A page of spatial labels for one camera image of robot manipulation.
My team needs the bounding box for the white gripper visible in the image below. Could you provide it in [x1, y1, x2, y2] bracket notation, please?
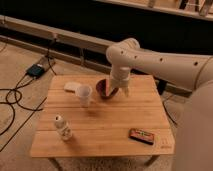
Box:
[107, 65, 130, 97]

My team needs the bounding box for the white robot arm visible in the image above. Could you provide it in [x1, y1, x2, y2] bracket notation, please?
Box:
[106, 38, 213, 171]

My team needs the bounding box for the dark red bowl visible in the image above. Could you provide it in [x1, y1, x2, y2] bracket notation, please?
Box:
[96, 79, 118, 100]

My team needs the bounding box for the white sponge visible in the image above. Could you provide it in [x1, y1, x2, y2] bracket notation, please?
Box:
[64, 82, 80, 92]

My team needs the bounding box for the red black snack bar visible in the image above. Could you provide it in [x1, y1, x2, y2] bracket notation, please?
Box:
[129, 128, 154, 145]

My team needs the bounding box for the wooden table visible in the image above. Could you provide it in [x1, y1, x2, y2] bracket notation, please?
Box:
[30, 75, 175, 158]

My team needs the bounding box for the black floor cable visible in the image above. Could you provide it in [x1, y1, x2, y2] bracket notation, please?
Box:
[0, 41, 58, 153]

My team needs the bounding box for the long baseboard rail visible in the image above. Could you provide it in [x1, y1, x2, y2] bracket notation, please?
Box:
[0, 15, 113, 73]

